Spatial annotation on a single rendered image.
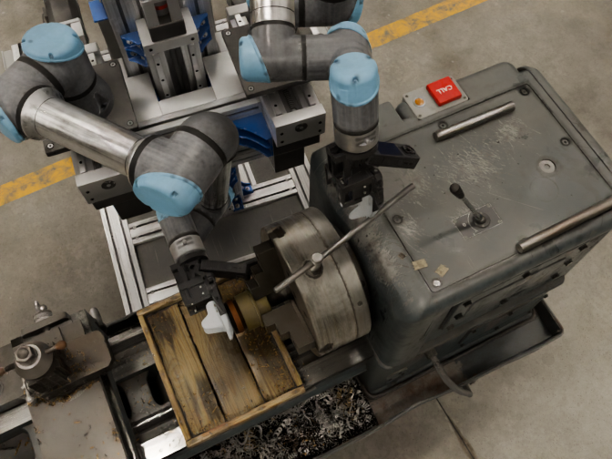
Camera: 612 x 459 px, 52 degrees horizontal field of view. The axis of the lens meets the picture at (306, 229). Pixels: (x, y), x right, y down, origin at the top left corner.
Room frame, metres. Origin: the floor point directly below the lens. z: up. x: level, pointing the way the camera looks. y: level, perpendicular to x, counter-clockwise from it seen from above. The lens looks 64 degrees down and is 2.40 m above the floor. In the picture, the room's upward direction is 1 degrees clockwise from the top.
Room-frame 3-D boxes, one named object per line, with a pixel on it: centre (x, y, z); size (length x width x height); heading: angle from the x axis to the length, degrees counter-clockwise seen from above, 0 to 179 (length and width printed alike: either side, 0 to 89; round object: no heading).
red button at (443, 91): (0.91, -0.31, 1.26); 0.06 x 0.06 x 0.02; 27
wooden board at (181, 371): (0.40, 0.21, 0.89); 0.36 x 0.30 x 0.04; 27
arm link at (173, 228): (0.65, 0.30, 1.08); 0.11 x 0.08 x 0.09; 25
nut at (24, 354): (0.31, 0.56, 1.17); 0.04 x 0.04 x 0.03
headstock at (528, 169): (0.70, -0.36, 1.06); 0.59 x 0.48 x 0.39; 117
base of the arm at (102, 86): (0.93, 0.55, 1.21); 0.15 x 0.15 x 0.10
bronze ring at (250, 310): (0.44, 0.12, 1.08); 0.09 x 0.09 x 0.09; 27
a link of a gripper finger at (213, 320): (0.41, 0.19, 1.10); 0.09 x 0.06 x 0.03; 25
